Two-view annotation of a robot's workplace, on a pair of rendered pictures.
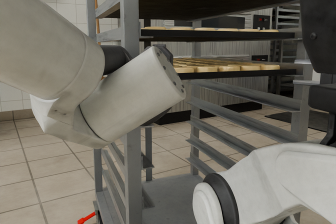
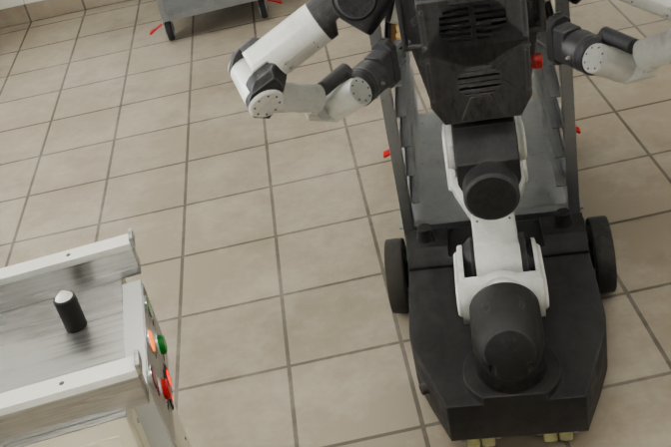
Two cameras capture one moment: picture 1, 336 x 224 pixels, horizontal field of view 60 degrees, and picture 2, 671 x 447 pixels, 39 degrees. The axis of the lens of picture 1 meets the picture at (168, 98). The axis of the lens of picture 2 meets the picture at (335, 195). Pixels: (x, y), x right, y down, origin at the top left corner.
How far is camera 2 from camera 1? 186 cm
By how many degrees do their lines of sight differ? 37
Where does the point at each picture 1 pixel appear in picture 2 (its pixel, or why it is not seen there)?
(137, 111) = (345, 110)
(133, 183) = (389, 128)
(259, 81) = not seen: outside the picture
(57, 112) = (312, 116)
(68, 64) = (311, 105)
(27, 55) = (299, 108)
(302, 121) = (564, 73)
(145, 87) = (346, 101)
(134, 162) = (387, 112)
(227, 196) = not seen: hidden behind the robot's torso
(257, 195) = not seen: hidden behind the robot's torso
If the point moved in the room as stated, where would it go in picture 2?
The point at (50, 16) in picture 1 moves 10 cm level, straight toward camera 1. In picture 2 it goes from (304, 93) to (300, 116)
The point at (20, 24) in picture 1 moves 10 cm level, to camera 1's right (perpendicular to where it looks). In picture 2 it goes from (296, 102) to (337, 104)
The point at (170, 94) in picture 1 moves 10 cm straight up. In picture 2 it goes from (357, 104) to (349, 64)
